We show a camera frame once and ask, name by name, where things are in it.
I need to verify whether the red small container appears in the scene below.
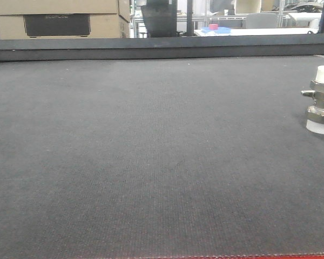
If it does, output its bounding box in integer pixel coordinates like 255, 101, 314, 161
208, 24, 219, 31

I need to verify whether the blue tray on table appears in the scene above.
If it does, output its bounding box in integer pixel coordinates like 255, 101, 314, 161
200, 27, 231, 34

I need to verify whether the black round bin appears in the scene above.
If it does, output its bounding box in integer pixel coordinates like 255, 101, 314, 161
141, 1, 177, 38

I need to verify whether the white background table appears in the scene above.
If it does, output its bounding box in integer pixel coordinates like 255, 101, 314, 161
194, 28, 318, 37

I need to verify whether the black conveyor belt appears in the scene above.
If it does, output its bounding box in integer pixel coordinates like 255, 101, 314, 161
0, 55, 324, 258

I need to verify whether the brass valve with white caps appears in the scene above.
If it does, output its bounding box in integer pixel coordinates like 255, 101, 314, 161
301, 65, 324, 135

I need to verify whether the black conveyor side rail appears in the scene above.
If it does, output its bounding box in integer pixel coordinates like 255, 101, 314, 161
0, 33, 324, 62

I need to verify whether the black vertical post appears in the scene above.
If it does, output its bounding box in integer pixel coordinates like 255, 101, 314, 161
186, 0, 193, 37

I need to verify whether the large cardboard box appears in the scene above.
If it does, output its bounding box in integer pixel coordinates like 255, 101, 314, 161
0, 0, 130, 39

